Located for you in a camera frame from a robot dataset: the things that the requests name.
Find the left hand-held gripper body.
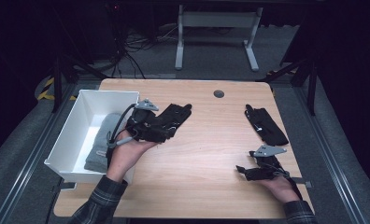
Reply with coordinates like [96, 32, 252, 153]
[125, 98, 172, 144]

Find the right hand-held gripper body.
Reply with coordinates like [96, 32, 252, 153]
[249, 144, 291, 182]

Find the grey knitted glove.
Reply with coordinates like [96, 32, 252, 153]
[83, 112, 125, 174]

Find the white box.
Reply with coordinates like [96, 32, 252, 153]
[44, 89, 140, 185]

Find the person's right hand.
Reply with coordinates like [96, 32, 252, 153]
[260, 175, 301, 203]

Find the person's left hand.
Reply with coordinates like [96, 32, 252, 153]
[107, 129, 158, 183]

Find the grey tape strip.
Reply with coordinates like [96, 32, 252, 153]
[291, 176, 313, 189]

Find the black metal stand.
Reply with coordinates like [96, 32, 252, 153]
[257, 55, 319, 117]
[50, 54, 108, 114]

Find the yellow and black floor tape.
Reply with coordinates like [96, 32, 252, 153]
[36, 77, 78, 102]

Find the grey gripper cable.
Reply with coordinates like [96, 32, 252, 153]
[106, 103, 138, 169]

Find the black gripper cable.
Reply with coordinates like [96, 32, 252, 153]
[276, 169, 303, 201]

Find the bundle of floor cables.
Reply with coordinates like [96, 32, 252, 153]
[110, 24, 178, 79]

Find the white desk frame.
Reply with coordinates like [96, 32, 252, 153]
[174, 4, 264, 73]

